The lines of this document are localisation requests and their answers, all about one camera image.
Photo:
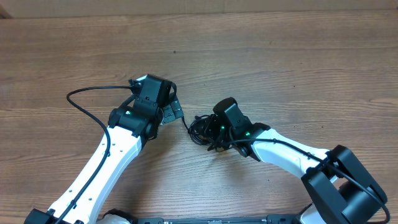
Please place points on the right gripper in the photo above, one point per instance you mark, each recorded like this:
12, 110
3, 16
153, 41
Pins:
220, 145

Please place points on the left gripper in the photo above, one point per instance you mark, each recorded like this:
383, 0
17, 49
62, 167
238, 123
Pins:
169, 114

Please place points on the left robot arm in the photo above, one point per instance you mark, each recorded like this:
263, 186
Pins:
152, 103

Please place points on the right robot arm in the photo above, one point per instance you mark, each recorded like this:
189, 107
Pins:
340, 187

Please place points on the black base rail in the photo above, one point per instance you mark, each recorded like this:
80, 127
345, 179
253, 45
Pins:
214, 221

